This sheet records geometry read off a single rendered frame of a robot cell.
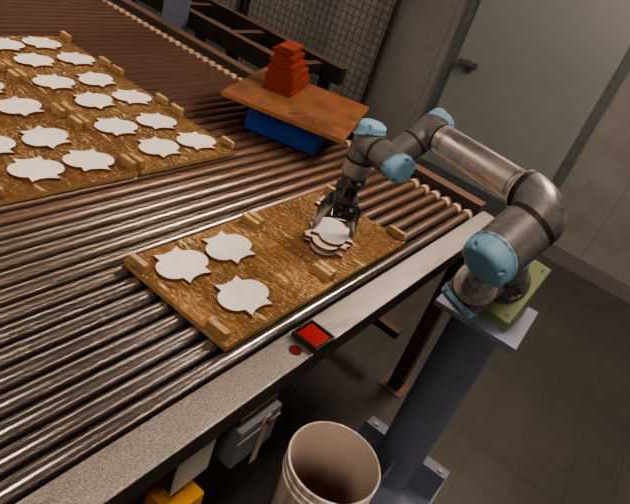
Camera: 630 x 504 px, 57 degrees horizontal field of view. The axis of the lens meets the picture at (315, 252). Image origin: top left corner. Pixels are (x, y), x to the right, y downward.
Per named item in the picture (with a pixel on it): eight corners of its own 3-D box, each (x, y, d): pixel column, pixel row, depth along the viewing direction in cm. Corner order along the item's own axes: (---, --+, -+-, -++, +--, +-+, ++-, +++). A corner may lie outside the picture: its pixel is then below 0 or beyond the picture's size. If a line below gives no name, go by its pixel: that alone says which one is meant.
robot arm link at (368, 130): (373, 130, 142) (353, 115, 147) (359, 169, 148) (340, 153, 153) (396, 131, 147) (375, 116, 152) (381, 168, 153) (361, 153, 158)
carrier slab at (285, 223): (404, 245, 186) (406, 241, 185) (332, 287, 155) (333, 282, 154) (322, 192, 199) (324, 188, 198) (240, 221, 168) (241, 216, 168)
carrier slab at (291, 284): (332, 288, 154) (334, 283, 154) (225, 352, 123) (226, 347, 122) (240, 222, 168) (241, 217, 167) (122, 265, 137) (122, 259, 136)
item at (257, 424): (270, 449, 136) (291, 398, 127) (229, 484, 126) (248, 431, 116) (237, 419, 141) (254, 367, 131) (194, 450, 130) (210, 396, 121)
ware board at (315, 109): (368, 110, 255) (369, 107, 255) (341, 144, 213) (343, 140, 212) (265, 70, 260) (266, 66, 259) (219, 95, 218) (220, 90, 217)
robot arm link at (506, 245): (503, 293, 164) (562, 236, 112) (463, 326, 163) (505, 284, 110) (473, 262, 167) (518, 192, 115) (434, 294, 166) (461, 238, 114)
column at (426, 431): (449, 473, 234) (558, 314, 189) (410, 539, 205) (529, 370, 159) (372, 416, 247) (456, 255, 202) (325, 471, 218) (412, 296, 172)
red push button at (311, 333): (329, 341, 137) (330, 337, 136) (314, 351, 133) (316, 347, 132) (310, 326, 139) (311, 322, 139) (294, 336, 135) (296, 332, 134)
